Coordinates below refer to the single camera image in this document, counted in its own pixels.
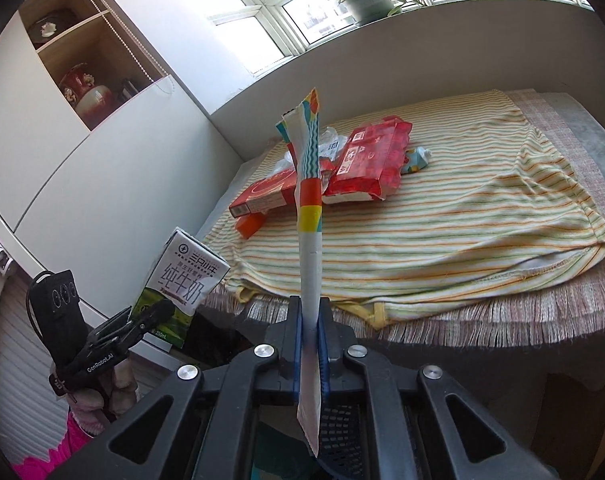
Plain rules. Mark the red plastic-wrapped pack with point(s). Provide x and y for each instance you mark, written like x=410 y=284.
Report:
x=372 y=160

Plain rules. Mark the flat red box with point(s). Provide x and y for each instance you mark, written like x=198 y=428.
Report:
x=267 y=192

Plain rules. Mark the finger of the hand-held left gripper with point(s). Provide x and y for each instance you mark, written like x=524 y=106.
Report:
x=153 y=313

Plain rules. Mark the black mesh basket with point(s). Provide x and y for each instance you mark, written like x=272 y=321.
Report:
x=342 y=435

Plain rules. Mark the green white milk carton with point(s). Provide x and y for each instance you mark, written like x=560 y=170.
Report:
x=192 y=275

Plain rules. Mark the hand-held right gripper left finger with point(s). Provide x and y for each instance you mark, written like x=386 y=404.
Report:
x=296 y=341

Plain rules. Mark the striped yellow cloth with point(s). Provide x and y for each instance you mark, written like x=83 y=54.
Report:
x=432 y=220

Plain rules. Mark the person's left hand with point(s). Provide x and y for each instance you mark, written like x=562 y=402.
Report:
x=118 y=385

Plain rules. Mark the clear plastic bag white label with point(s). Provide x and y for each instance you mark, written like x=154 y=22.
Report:
x=333 y=144

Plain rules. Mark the small dark shelf object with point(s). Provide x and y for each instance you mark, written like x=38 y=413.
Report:
x=128 y=88

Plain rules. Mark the small orange box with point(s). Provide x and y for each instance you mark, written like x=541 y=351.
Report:
x=249 y=225

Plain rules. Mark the white window frame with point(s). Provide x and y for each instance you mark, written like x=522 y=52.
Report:
x=272 y=15

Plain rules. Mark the colourful paper carton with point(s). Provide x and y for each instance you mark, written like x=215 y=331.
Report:
x=308 y=220

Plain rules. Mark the wooden shelf cabinet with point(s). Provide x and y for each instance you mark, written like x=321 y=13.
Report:
x=107 y=45

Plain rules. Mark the small light blue packet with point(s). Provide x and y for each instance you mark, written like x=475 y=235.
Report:
x=416 y=159

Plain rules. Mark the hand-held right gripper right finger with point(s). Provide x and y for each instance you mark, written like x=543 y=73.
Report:
x=324 y=345

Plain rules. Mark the white ornament on dark dish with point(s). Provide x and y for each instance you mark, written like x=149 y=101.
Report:
x=47 y=27

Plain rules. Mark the red white vase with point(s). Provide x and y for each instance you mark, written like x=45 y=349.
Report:
x=90 y=96

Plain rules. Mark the white slatted panel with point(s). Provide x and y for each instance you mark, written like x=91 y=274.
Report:
x=12 y=360

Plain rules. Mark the woven fringed mat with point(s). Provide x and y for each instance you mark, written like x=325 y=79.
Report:
x=482 y=331

